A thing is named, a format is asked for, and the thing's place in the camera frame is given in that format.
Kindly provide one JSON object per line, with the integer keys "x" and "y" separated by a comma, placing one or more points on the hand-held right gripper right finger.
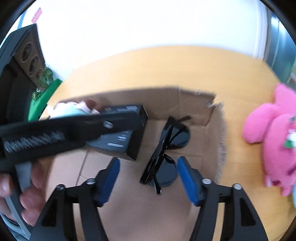
{"x": 188, "y": 180}

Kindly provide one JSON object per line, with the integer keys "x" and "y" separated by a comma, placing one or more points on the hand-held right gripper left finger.
{"x": 111, "y": 183}

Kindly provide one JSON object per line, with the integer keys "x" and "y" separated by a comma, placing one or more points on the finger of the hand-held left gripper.
{"x": 115, "y": 124}

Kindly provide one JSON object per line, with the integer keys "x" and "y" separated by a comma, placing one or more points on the black rectangular box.
{"x": 115, "y": 146}

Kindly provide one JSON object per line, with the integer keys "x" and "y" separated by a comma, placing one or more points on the black sunglasses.
{"x": 159, "y": 150}

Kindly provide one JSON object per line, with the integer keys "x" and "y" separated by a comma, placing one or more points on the brown cardboard box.
{"x": 203, "y": 111}

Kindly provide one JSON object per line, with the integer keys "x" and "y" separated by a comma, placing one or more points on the person's left hand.
{"x": 37, "y": 180}

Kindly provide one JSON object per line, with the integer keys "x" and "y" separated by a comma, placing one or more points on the green flat object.
{"x": 44, "y": 102}

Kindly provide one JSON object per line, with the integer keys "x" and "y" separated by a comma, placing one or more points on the pink pig plush toy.
{"x": 69, "y": 109}

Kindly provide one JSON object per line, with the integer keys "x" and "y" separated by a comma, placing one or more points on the black device with round holes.
{"x": 13, "y": 92}

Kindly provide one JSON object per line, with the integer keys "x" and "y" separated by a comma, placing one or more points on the small green plant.
{"x": 46, "y": 75}

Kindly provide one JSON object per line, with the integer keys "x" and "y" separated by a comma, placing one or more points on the pink bear plush toy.
{"x": 272, "y": 139}

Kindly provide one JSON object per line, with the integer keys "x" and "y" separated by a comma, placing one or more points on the pink paper note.
{"x": 37, "y": 14}

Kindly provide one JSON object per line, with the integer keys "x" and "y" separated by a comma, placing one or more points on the metal window frame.
{"x": 279, "y": 46}

